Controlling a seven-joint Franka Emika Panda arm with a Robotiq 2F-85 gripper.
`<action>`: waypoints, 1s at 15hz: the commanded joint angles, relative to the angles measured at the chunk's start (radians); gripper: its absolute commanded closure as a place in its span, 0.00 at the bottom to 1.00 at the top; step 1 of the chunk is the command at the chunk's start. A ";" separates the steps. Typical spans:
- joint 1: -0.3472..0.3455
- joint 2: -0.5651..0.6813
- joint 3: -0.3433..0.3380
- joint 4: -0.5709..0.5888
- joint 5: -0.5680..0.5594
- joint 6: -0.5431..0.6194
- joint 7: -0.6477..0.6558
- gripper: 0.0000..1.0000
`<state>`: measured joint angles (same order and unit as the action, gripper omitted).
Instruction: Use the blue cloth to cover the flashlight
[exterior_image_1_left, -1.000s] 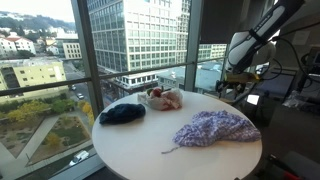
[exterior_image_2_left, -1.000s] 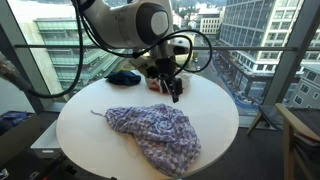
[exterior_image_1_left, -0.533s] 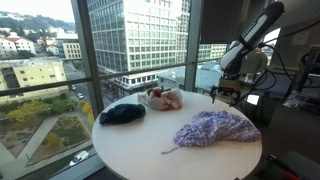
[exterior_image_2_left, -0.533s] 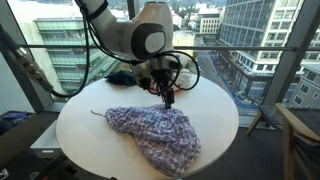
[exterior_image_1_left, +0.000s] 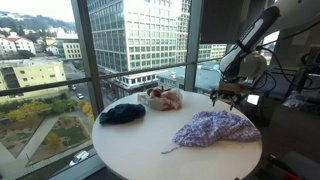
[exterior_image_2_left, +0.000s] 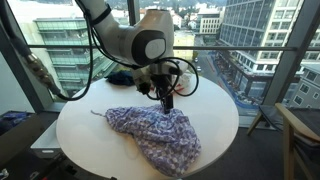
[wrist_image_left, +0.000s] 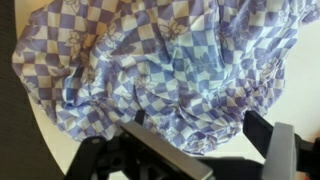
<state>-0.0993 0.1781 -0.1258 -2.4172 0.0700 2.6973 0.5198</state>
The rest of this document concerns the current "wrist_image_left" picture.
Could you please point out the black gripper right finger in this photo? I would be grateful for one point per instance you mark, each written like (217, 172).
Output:
(278, 150)

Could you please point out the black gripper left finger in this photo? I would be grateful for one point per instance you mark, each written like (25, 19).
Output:
(166, 150)

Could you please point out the blue white checkered cloth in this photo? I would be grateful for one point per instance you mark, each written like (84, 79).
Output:
(166, 66)

